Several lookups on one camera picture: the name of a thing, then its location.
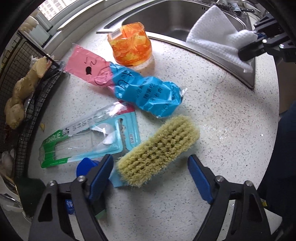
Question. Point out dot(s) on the yellow bristle scrub brush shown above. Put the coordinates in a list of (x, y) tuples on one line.
[(157, 150)]

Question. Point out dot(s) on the blue round lid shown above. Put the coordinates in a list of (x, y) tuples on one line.
[(85, 166)]

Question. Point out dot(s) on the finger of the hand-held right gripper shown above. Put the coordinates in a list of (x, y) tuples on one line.
[(268, 25), (252, 49)]

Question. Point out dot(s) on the steel sink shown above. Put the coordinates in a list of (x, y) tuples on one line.
[(166, 20)]

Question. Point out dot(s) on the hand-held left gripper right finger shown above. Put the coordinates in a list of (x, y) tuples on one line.
[(200, 178)]

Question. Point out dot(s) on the blue plastic wrapper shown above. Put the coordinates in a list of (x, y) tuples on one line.
[(143, 92)]

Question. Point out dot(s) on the pink plastic wrapper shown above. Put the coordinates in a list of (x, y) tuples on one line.
[(85, 64)]

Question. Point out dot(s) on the ginger root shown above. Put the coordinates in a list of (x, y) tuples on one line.
[(39, 67), (17, 99)]

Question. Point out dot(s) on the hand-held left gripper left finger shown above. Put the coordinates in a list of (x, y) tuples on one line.
[(100, 176)]

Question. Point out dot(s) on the blue tissue pack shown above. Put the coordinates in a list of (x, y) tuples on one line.
[(69, 206)]

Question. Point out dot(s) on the green blister package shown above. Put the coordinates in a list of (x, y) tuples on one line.
[(92, 136)]

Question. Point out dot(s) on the window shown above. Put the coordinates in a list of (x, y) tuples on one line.
[(53, 5)]

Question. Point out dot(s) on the orange plastic container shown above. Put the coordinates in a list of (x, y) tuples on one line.
[(131, 44)]

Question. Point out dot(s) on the person's dark trousers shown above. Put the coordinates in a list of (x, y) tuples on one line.
[(277, 162)]

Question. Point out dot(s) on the white paper towel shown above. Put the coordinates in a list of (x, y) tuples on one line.
[(215, 34)]

